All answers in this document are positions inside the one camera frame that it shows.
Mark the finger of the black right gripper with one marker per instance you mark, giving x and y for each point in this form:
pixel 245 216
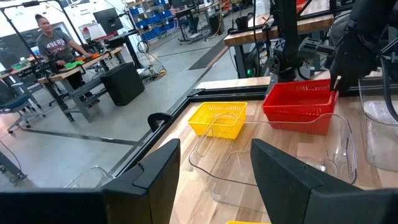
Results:
pixel 346 87
pixel 337 84

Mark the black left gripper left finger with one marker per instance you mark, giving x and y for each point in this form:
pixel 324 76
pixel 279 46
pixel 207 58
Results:
pixel 149 186

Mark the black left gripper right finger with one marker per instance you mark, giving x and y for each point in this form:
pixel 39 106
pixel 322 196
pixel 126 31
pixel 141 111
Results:
pixel 280 186

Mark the red plastic mesh basket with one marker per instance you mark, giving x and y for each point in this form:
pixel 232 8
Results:
pixel 295 99
pixel 295 124

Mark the clear plastic bin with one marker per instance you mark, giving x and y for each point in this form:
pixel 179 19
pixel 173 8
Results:
pixel 379 140
pixel 90 179
pixel 345 146

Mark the yellow plastic mesh basket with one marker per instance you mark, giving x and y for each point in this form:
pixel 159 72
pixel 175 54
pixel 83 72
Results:
pixel 214 115

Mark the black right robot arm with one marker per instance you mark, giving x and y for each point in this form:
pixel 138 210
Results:
pixel 286 31

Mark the shelf with blue bins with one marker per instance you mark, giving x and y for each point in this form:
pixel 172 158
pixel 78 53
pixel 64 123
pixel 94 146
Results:
pixel 149 20

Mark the wooden table with black legs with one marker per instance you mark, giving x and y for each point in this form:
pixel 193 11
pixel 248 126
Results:
pixel 311 25

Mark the black computer tower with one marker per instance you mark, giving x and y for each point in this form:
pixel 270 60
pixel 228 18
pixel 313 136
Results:
pixel 253 62

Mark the black cabinet box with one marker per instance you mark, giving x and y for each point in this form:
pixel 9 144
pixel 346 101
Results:
pixel 122 84

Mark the black bucket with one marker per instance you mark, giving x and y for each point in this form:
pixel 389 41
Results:
pixel 242 23

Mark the black floor mat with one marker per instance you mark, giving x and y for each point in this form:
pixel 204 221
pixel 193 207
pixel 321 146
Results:
pixel 208 56

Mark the wooden workbench with grey legs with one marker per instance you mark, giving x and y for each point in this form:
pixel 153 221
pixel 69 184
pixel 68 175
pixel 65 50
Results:
pixel 70 72

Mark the orange plastic item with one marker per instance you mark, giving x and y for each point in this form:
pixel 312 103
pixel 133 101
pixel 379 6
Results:
pixel 93 56

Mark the green plastic item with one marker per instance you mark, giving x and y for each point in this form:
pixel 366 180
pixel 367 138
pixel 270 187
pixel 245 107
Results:
pixel 73 64

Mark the black standing desk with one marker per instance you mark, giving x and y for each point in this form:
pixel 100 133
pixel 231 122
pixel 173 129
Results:
pixel 124 35

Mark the blue office chair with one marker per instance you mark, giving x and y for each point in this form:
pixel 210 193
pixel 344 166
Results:
pixel 12 102

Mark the person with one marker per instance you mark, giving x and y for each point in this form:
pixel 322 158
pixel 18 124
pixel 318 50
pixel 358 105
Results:
pixel 56 46

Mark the black monitor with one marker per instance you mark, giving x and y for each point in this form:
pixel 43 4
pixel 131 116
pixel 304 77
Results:
pixel 109 20

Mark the black frame clamp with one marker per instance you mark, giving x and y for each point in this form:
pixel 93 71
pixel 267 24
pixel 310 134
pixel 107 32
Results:
pixel 155 119

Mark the black overhead rig frame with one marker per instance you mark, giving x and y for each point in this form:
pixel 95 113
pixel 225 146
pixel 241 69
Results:
pixel 30 3

